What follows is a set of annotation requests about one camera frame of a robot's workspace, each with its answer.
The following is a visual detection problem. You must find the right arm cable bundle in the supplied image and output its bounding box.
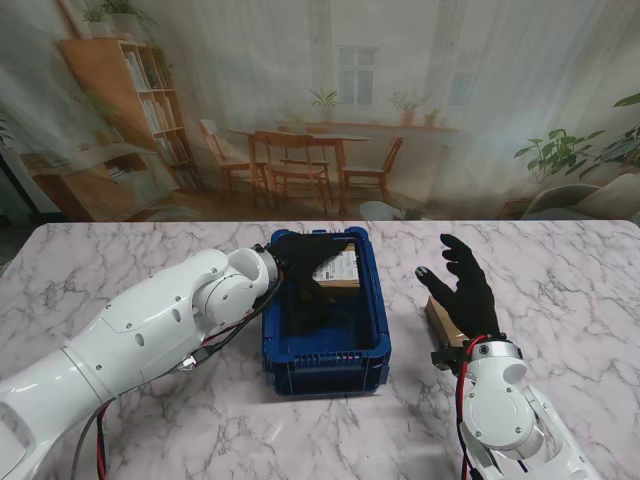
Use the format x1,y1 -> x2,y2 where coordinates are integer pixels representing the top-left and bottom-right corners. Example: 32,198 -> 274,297
452,339 -> 481,480

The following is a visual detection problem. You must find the large labelled cardboard package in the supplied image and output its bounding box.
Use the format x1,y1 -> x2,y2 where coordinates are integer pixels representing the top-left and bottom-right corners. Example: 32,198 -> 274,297
423,294 -> 474,351

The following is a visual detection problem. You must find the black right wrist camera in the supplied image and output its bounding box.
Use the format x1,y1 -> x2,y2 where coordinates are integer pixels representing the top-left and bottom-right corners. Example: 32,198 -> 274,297
430,347 -> 466,374

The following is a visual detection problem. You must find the printed room scene backdrop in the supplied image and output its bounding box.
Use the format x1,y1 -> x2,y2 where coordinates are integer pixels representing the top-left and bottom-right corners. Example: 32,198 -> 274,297
0,0 -> 640,224

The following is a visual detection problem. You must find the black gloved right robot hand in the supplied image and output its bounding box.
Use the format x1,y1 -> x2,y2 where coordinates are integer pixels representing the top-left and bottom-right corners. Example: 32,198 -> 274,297
414,233 -> 501,341

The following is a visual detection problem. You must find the small labelled cardboard package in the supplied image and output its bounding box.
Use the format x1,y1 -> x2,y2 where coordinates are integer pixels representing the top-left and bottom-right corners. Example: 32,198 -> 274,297
310,242 -> 362,290

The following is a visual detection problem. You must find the blue plastic turnover box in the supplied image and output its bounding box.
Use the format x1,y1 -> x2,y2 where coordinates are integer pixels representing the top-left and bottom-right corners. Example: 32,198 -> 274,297
260,227 -> 392,399

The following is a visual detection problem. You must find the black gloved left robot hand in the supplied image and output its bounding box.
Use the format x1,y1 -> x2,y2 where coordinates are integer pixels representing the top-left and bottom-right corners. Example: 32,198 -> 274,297
267,232 -> 359,306

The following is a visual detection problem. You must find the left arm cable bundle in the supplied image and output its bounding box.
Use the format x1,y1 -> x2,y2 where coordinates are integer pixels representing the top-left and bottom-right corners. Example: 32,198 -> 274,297
69,277 -> 286,480

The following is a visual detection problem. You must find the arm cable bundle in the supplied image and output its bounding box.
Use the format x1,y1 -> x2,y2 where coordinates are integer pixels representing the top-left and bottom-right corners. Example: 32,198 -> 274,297
69,277 -> 286,480
452,339 -> 481,480

